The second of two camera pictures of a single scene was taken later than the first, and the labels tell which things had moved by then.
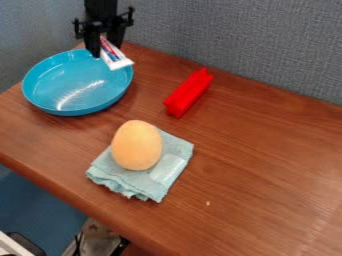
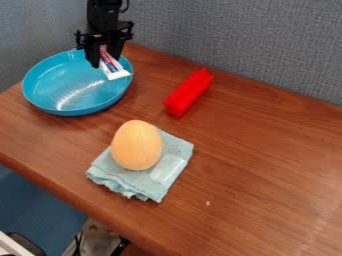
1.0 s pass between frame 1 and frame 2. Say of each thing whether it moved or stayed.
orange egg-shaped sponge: stayed
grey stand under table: stayed
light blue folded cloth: stayed
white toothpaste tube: moved
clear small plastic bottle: stayed
